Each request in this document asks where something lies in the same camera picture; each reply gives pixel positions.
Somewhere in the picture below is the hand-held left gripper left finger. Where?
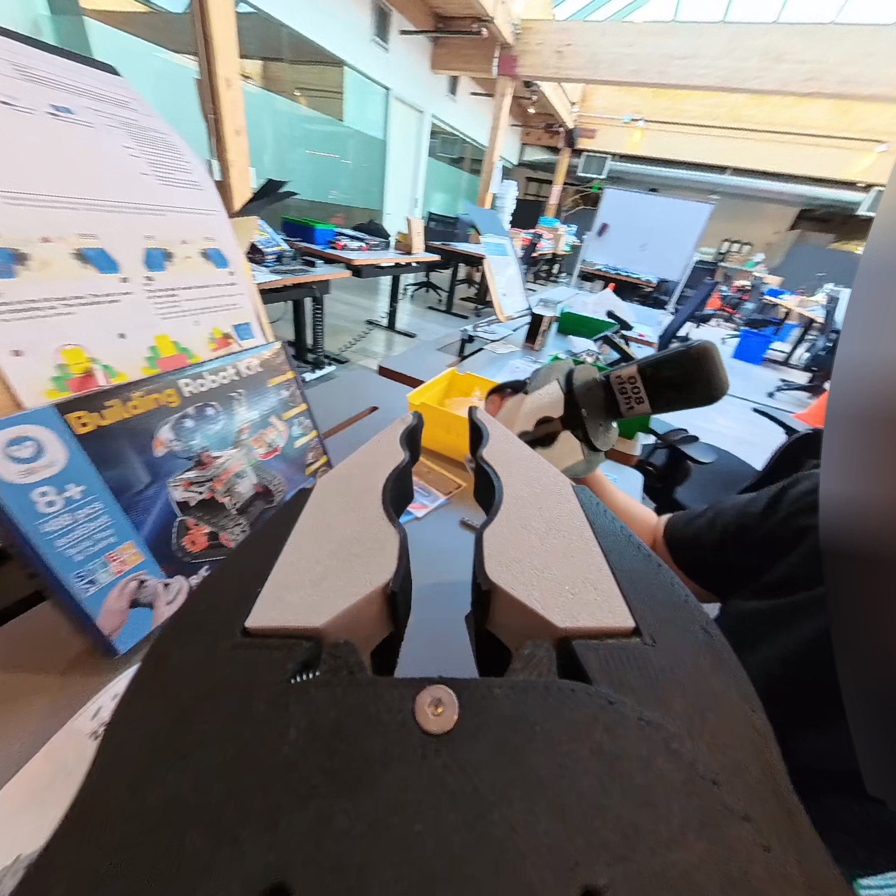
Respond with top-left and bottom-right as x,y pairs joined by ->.
245,412 -> 426,678

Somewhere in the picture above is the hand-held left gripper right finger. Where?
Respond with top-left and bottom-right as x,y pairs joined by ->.
465,406 -> 638,679

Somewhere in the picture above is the person's right forearm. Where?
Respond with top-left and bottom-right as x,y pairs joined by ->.
580,468 -> 722,604

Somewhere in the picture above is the grey desk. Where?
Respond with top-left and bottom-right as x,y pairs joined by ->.
0,364 -> 648,792

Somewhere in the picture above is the wooden desk with black legs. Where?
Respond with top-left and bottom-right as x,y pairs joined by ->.
252,262 -> 352,366
287,238 -> 443,338

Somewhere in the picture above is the black office chair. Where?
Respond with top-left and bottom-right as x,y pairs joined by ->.
638,405 -> 821,518

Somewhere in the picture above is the sticker sheet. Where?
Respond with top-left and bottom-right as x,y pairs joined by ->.
413,456 -> 469,499

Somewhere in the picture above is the whiteboard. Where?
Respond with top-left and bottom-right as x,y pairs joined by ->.
580,185 -> 716,284

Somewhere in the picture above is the blue robot kit box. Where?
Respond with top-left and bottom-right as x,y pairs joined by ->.
0,341 -> 331,657

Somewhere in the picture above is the yellow bag bin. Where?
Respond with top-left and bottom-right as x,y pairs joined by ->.
407,367 -> 501,464

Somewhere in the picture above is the wooden board with paper sheet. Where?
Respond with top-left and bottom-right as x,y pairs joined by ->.
478,234 -> 534,324

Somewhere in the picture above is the dark grey panel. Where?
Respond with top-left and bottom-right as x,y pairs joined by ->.
818,161 -> 896,802

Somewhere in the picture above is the blue bin with green lid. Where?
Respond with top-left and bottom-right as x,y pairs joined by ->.
281,216 -> 338,247

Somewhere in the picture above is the white printed instruction sheet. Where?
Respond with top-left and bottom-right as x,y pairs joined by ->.
0,35 -> 268,410

